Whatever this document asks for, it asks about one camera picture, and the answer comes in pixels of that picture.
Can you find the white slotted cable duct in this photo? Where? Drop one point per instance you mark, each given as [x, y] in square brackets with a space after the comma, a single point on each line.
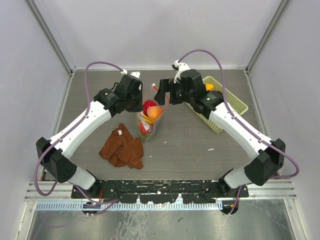
[84, 206]

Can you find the green leafy vegetable toy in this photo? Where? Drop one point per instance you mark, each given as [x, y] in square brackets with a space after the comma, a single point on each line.
[145, 136]

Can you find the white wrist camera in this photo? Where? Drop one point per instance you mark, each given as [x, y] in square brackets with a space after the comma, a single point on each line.
[135, 74]
[179, 67]

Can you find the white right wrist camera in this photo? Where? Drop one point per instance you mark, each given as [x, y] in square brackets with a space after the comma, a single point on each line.
[179, 67]

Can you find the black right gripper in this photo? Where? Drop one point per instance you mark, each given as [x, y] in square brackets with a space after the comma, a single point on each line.
[165, 86]

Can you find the red apple toy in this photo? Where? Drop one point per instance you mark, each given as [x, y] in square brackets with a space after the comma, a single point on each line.
[147, 104]

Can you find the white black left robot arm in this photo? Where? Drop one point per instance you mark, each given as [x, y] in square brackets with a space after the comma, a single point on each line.
[55, 153]

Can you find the pale green perforated basket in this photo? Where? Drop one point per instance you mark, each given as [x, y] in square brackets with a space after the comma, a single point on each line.
[222, 115]

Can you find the yellow banana toy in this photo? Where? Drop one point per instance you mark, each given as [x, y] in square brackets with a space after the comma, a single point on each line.
[146, 119]

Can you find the red bell pepper toy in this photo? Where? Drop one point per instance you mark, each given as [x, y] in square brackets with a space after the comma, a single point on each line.
[145, 128]

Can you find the clear zip top bag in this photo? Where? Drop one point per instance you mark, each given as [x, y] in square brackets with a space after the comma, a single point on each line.
[150, 94]

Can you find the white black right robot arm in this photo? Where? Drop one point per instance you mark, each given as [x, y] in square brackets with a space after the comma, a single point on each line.
[265, 153]

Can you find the brown cloth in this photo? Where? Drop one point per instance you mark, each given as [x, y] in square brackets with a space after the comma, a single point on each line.
[121, 149]

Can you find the orange toy fruit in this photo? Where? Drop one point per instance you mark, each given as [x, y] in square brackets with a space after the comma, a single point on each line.
[209, 87]

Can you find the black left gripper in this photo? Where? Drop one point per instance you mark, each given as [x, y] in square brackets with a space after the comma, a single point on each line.
[139, 107]

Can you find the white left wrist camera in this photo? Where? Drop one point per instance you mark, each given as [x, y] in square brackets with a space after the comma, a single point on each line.
[135, 74]

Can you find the peach toy fruit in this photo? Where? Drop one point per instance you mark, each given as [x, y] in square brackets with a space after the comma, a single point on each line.
[154, 111]

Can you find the aluminium front frame rail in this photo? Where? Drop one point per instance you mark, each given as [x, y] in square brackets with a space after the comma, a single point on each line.
[272, 190]

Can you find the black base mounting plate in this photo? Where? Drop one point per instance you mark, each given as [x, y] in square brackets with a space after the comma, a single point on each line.
[160, 191]

